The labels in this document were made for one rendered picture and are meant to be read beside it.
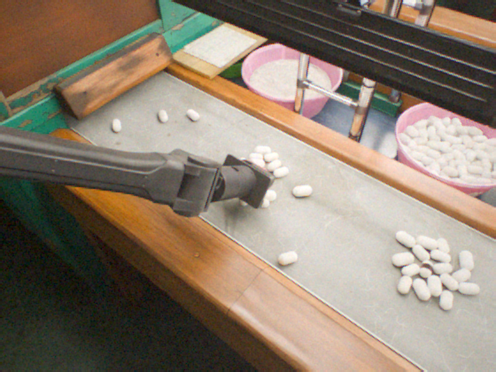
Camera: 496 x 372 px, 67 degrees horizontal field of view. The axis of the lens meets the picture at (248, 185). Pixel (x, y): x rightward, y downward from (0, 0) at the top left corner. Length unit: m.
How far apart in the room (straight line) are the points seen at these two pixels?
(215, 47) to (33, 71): 0.47
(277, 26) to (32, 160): 0.38
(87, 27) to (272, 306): 0.70
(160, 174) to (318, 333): 0.33
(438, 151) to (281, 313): 0.55
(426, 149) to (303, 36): 0.47
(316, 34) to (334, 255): 0.37
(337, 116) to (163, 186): 0.66
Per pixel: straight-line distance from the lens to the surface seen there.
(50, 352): 1.55
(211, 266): 0.66
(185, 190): 0.54
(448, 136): 1.00
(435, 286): 0.71
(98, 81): 0.94
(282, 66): 1.14
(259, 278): 0.65
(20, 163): 0.46
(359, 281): 0.70
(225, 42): 1.15
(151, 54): 1.01
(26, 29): 0.90
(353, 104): 0.84
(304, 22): 0.59
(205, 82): 1.02
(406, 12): 1.43
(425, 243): 0.76
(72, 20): 0.94
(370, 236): 0.75
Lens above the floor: 1.35
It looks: 50 degrees down
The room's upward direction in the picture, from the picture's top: straight up
